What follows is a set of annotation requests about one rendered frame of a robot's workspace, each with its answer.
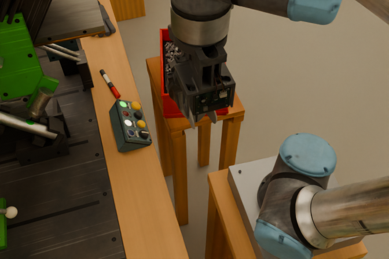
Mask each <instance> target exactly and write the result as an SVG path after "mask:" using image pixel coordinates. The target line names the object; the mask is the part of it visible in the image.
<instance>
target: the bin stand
mask: <svg viewBox="0 0 389 259"><path fill-rule="evenodd" d="M146 67H147V71H148V74H149V78H150V83H151V92H152V101H153V110H154V115H155V124H156V132H157V141H158V147H159V155H160V164H161V168H162V172H163V175H164V177H166V176H170V175H172V176H173V187H174V200H175V213H176V217H177V220H178V224H179V226H182V225H185V224H188V223H189V219H188V180H187V159H186V133H185V130H186V129H189V128H191V125H190V123H189V120H188V119H187V118H186V117H183V118H171V119H165V118H164V117H163V100H162V98H161V77H160V56H157V57H152V58H147V59H146ZM228 111H229V113H228V114H227V115H225V116H217V121H220V120H223V125H222V137H221V149H220V156H219V169H218V170H219V171H220V170H223V169H228V168H229V166H232V165H235V160H236V153H237V145H238V138H239V133H240V126H241V122H242V121H243V120H244V114H245V109H244V107H243V105H242V103H241V101H240V99H239V97H238V95H237V93H236V91H235V92H234V101H233V107H232V108H231V107H230V106H229V107H228ZM211 123H212V121H211V119H210V118H209V117H208V116H204V117H203V118H202V119H201V120H200V121H199V122H196V123H194V125H195V127H197V126H198V151H197V160H198V162H199V165H200V167H203V166H206V165H209V159H210V137H211Z"/></svg>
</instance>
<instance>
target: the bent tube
mask: <svg viewBox="0 0 389 259"><path fill-rule="evenodd" d="M3 60H4V58H2V57H0V68H2V67H3ZM0 124H3V125H7V126H9V127H13V128H16V129H19V130H22V131H26V132H30V133H32V134H35V135H39V136H43V137H45V138H49V139H52V140H55V138H56V136H57V134H55V133H52V132H49V131H48V126H46V125H43V124H39V123H36V122H34V124H33V125H28V124H27V123H26V119H23V118H21V117H17V116H14V115H11V114H8V113H5V112H1V111H0Z"/></svg>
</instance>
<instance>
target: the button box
mask: <svg viewBox="0 0 389 259"><path fill-rule="evenodd" d="M120 102H124V103H125V104H126V107H123V106H122V105H121V104H120ZM131 104H132V102H131V101H125V100H122V99H117V100H116V102H115V103H114V104H113V106H112V107H111V109H110V111H109V115H110V118H111V123H112V128H113V132H114V136H115V140H116V145H117V148H118V151H119V152H127V151H132V150H135V149H140V148H143V147H147V146H150V145H151V143H152V139H151V135H150V133H149V136H148V137H147V138H143V137H142V136H141V135H140V131H141V130H147V131H148V132H149V129H148V126H147V123H146V120H145V116H144V113H143V110H142V106H141V108H140V110H135V109H133V108H132V106H131ZM140 105H141V104H140ZM123 111H127V112H128V113H129V115H128V116H125V115H124V114H123ZM136 111H140V112H141V113H142V115H143V117H142V118H141V119H139V118H137V117H135V115H134V113H135V112H136ZM126 120H129V121H130V122H131V125H127V124H126V123H125V121H126ZM139 120H142V121H144V122H145V127H144V128H141V127H139V126H138V125H137V122H138V121H139ZM128 130H132V131H133V132H134V135H129V134H128V132H127V131H128Z"/></svg>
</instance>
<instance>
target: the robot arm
mask: <svg viewBox="0 0 389 259"><path fill-rule="evenodd" d="M356 1H357V2H359V3H360V4H361V5H362V6H364V7H365V8H367V9H368V10H369V11H371V12H372V13H373V14H375V15H376V16H377V17H378V18H380V19H381V20H383V21H384V22H385V23H387V24H388V25H389V0H356ZM341 2H342V0H170V12H171V24H169V25H168V34H169V38H170V39H171V40H172V41H173V42H174V43H175V44H176V46H177V47H178V48H179V49H180V50H182V53H181V54H180V55H176V56H174V60H173V61H171V62H170V63H169V65H170V68H171V69H170V71H171V73H167V74H166V76H167V82H166V88H167V91H168V94H169V96H170V98H171V99H172V100H173V101H174V102H175V103H176V104H177V106H178V109H179V110H180V111H181V113H182V114H183V115H184V116H185V117H186V118H187V119H188V120H189V123H190V125H191V127H192V128H193V129H195V123H196V122H199V121H200V120H201V119H202V118H203V117H204V116H205V114H207V116H208V117H209V118H210V119H211V121H212V122H213V123H214V124H216V122H217V115H216V110H219V109H223V108H227V107H229V106H230V107H231V108H232V107H233V101H234V92H235V87H236V82H235V81H234V79H233V77H232V75H231V73H230V72H229V70H228V68H227V66H226V64H225V62H226V61H227V52H226V51H225V49H224V46H225V44H226V42H227V33H228V32H229V24H230V12H231V9H233V8H234V5H237V6H242V7H245V8H250V9H253V10H258V11H261V12H265V13H270V14H274V15H277V16H281V17H286V18H289V19H290V20H291V21H295V22H297V21H304V22H308V23H313V24H319V25H327V24H330V23H331V22H332V21H333V20H334V19H335V18H336V15H337V13H338V11H339V8H340V4H341ZM231 92H232V95H231ZM336 163H337V157H336V153H335V151H334V149H333V147H332V146H330V145H329V143H328V142H327V141H326V140H324V139H322V138H321V137H319V136H317V135H314V134H310V133H304V132H301V133H297V134H292V135H290V136H289V137H287V138H286V139H285V141H284V142H283V144H282V145H281V146H280V149H279V154H278V157H277V159H276V163H275V164H274V168H273V171H272V172H270V173H269V174H268V175H266V176H265V177H264V178H263V180H262V181H261V183H260V185H259V188H258V193H257V200H258V205H259V207H260V213H259V216H258V218H257V219H256V226H255V230H254V237H255V240H256V242H257V243H258V244H259V246H261V247H262V248H263V249H265V250H266V251H267V252H269V253H270V254H272V255H274V256H276V257H278V258H280V259H312V258H313V256H314V254H313V251H314V250H318V249H326V248H329V247H331V246H332V245H333V244H334V243H335V242H336V240H337V238H348V237H354V236H364V235H374V234H384V233H389V176H385V177H380V178H376V179H372V180H367V181H364V182H359V183H354V184H349V185H346V186H341V187H336V188H332V189H328V190H327V186H328V181H329V178H330V175H331V174H332V173H333V172H334V170H335V168H336Z"/></svg>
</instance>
